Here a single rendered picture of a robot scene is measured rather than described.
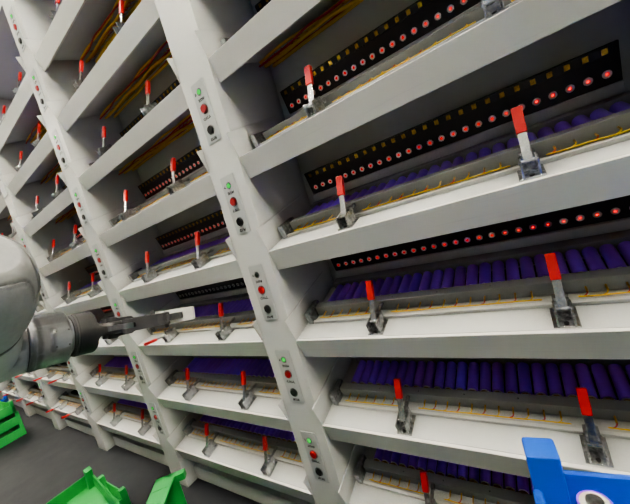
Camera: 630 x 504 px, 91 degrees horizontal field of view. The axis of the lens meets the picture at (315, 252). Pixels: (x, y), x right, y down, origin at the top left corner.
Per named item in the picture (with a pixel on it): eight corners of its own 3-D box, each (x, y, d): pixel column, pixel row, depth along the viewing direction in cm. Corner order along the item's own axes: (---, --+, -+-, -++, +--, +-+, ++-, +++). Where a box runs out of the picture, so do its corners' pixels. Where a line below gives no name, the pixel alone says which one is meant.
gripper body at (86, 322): (60, 357, 56) (116, 344, 64) (77, 358, 51) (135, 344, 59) (57, 316, 57) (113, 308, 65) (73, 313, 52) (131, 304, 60)
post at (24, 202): (106, 451, 148) (-32, 86, 134) (99, 447, 154) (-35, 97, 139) (147, 423, 165) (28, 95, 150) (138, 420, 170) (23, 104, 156)
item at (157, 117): (192, 104, 66) (154, 35, 61) (86, 190, 101) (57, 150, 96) (248, 94, 81) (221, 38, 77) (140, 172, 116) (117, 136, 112)
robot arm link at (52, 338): (33, 374, 47) (80, 362, 51) (28, 314, 47) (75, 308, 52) (18, 372, 52) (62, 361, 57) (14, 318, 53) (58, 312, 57)
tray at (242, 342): (272, 356, 71) (252, 324, 68) (145, 355, 105) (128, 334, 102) (311, 302, 86) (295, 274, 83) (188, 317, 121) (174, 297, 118)
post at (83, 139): (188, 487, 108) (4, -28, 94) (173, 481, 114) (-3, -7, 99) (231, 445, 125) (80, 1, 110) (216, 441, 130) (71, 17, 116)
